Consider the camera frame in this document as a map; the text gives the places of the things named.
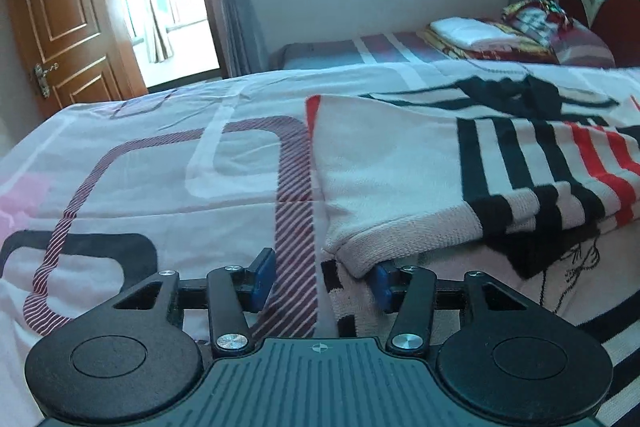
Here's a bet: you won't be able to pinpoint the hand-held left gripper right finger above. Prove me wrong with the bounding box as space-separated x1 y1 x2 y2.
367 261 532 353

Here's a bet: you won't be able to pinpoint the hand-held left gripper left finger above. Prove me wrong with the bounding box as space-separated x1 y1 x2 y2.
114 248 276 356

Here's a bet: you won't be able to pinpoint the striped knit sweater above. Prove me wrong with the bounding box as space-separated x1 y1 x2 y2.
305 74 640 360

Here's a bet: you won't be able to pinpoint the colourful crumpled clothes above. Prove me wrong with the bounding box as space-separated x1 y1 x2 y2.
502 0 575 48

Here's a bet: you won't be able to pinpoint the patterned pink white bed sheet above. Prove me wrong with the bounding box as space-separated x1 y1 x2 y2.
0 61 640 427

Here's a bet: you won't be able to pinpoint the folded floral blanket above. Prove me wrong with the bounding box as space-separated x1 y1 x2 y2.
416 26 562 66

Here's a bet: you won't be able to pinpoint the folded white cloth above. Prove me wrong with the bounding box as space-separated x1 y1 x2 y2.
429 17 522 49

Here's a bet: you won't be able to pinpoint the sheer white curtain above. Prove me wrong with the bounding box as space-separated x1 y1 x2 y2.
142 0 177 64

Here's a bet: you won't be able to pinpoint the striped maroon pillow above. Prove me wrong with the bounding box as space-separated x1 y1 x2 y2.
554 21 617 68

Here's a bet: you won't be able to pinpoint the brown wooden door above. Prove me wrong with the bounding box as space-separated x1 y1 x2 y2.
5 0 149 110

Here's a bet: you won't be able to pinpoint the red scalloped headboard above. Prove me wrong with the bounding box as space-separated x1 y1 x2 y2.
557 0 640 68

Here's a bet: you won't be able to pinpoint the metal door handle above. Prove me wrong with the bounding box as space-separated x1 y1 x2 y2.
33 62 60 99

